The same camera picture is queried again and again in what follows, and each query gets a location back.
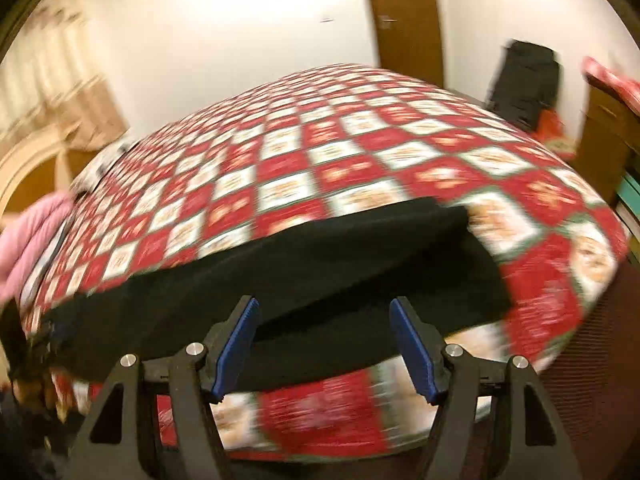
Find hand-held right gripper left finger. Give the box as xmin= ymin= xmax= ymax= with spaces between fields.
xmin=59 ymin=296 xmax=261 ymax=480

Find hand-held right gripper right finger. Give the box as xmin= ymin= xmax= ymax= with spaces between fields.
xmin=389 ymin=296 xmax=586 ymax=480

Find black pants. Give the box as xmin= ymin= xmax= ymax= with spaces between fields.
xmin=42 ymin=197 xmax=512 ymax=394

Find person's left forearm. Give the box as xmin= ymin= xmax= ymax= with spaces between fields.
xmin=0 ymin=192 xmax=77 ymax=302

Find beige headboard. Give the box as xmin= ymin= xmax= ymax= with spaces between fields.
xmin=0 ymin=124 xmax=77 ymax=213

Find white patterned pillow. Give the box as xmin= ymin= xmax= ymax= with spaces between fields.
xmin=74 ymin=139 xmax=137 ymax=197

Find red checked printed blanket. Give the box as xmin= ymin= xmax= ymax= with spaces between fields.
xmin=15 ymin=62 xmax=631 ymax=461

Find red bag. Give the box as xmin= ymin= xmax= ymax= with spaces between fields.
xmin=536 ymin=109 xmax=579 ymax=162

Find teal box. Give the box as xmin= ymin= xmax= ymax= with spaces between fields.
xmin=616 ymin=160 xmax=640 ymax=222

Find patterned beige curtain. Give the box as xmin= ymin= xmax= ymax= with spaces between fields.
xmin=0 ymin=0 xmax=127 ymax=152

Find wooden cabinet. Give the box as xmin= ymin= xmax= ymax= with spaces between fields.
xmin=574 ymin=81 xmax=640 ymax=197

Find black suitcase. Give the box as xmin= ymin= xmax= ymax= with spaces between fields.
xmin=487 ymin=39 xmax=559 ymax=132

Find red plaid cloth roll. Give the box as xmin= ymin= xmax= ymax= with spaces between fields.
xmin=581 ymin=56 xmax=640 ymax=107

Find brown wooden door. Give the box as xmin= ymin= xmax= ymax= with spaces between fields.
xmin=362 ymin=0 xmax=446 ymax=92

